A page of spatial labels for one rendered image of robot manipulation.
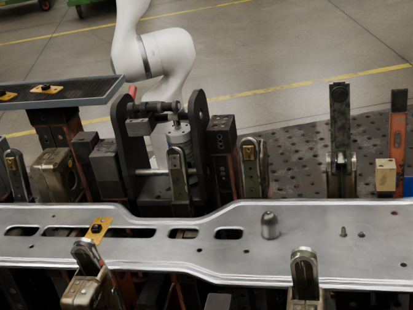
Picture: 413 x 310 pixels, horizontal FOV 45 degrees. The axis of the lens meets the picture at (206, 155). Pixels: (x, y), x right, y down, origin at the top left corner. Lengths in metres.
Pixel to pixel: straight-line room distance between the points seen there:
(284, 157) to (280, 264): 0.88
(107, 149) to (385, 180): 0.58
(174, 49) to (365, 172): 0.69
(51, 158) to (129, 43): 0.39
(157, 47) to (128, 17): 0.10
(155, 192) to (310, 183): 0.59
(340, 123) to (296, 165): 0.71
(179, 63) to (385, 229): 0.72
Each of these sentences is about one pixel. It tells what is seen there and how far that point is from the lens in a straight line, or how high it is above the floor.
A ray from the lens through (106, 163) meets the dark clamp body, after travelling 1.11.
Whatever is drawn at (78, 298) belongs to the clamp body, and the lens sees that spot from 0.82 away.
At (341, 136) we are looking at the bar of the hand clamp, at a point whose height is 1.11.
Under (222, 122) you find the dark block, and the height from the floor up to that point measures 1.12.
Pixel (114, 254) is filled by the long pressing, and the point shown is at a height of 1.00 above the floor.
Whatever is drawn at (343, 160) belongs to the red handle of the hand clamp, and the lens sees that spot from 0.98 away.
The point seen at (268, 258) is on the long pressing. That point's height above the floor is 1.00.
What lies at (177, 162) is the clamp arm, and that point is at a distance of 1.01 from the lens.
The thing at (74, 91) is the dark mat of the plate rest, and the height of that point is 1.16.
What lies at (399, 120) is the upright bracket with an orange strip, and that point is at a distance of 0.96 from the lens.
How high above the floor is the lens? 1.59
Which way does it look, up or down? 30 degrees down
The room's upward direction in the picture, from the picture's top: 10 degrees counter-clockwise
